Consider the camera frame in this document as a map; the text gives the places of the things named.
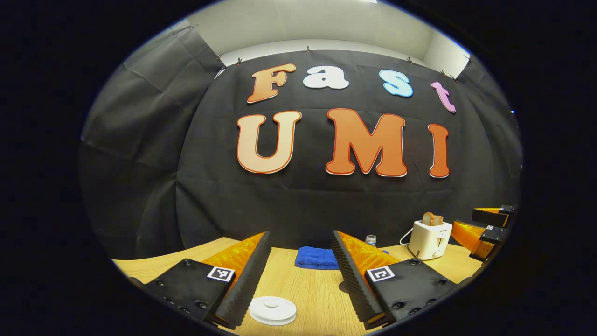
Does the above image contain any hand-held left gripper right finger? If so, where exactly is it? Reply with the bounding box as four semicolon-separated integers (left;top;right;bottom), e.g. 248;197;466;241
331;230;460;331

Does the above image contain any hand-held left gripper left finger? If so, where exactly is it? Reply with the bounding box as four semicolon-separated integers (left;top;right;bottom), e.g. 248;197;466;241
133;231;272;330

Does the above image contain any white teacup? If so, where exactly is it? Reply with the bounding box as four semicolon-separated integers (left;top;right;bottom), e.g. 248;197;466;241
249;296;297;322

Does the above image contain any white saucer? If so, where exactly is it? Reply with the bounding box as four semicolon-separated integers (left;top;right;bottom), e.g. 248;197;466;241
250;313;296;326

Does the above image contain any blue towel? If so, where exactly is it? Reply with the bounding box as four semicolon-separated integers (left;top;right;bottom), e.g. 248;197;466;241
295;246;389;270

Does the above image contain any white toaster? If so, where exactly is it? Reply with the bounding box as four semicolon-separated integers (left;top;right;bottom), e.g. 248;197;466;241
408;219;453;261

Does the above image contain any black backdrop cloth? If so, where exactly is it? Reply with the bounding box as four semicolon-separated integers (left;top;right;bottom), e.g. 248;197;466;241
79;26;523;280

